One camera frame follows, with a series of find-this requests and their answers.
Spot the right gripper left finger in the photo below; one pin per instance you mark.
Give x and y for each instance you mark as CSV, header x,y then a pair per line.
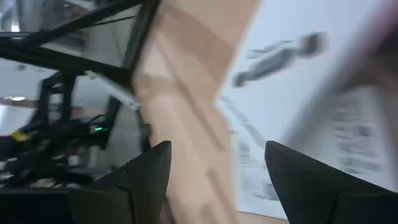
x,y
133,193

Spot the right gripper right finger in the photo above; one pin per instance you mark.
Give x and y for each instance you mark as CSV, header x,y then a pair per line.
x,y
311,193

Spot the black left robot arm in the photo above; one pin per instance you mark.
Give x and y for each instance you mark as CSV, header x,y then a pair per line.
x,y
62,133

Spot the white printed card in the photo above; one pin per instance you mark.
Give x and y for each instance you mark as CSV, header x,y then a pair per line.
x,y
280,102

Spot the black aluminium table frame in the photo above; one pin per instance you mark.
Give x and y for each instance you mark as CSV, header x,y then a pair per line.
x,y
77,59

